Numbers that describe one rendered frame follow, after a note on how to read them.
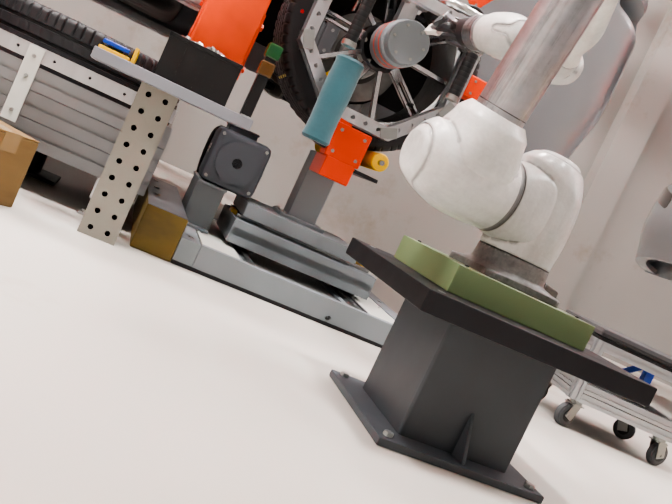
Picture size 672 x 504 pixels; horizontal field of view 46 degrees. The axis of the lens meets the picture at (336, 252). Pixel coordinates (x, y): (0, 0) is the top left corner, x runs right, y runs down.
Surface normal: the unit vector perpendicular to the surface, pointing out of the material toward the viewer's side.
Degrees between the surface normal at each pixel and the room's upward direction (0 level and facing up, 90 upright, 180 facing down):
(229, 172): 90
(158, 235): 90
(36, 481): 0
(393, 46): 90
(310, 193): 90
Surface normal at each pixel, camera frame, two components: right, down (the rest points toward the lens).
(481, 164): 0.25, 0.34
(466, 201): 0.00, 0.74
